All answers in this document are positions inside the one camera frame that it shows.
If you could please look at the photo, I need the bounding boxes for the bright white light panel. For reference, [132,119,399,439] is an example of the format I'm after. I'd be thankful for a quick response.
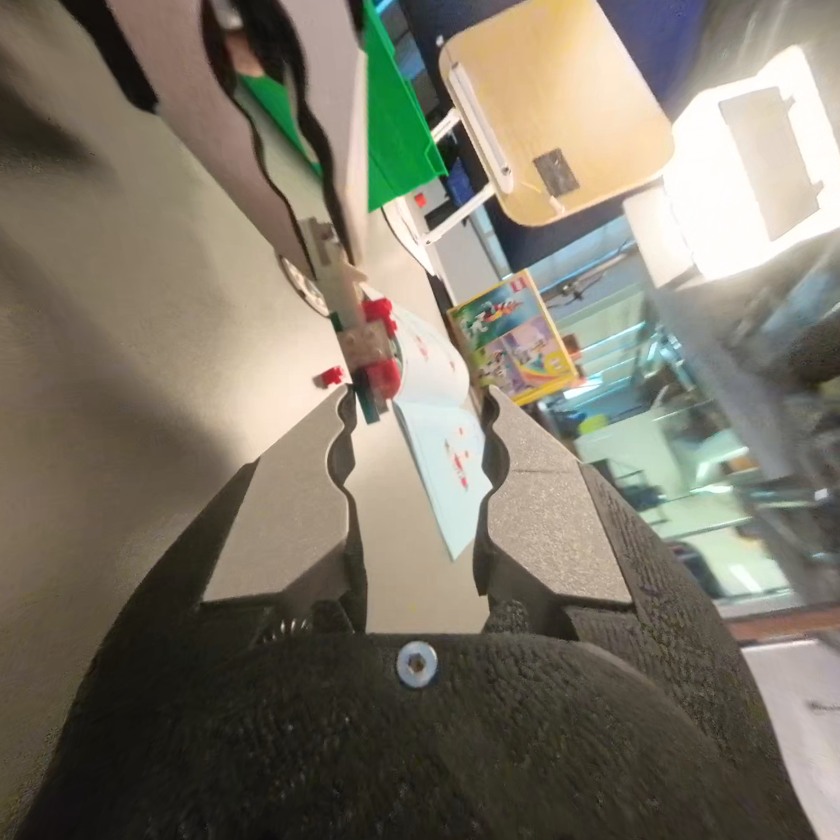
[622,45,840,283]

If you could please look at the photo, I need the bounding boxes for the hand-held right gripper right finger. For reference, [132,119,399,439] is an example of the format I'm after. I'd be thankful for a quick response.
[472,386,634,616]

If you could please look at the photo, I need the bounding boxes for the colourful yellow lego box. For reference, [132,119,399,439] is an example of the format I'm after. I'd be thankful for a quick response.
[446,269,584,406]

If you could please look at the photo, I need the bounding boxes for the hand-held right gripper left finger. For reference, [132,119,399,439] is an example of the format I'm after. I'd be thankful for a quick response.
[202,385,367,614]

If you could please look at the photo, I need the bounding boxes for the wooden book stand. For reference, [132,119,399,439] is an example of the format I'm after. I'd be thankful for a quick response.
[382,0,677,280]

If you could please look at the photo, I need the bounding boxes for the open light blue instruction booklet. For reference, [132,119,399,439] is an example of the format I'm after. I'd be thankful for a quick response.
[377,305,492,562]

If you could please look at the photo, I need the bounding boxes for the round white and teal lego base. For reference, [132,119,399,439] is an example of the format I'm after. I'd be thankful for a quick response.
[279,252,330,319]

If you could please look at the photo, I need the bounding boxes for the green stacked plastic bins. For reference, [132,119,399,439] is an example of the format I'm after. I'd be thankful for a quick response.
[236,0,449,212]

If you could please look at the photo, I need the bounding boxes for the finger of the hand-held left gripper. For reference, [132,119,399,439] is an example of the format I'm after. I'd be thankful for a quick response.
[279,0,371,268]
[105,0,326,281]

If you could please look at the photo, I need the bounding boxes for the white red green lego model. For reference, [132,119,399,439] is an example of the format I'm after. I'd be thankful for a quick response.
[303,220,403,426]

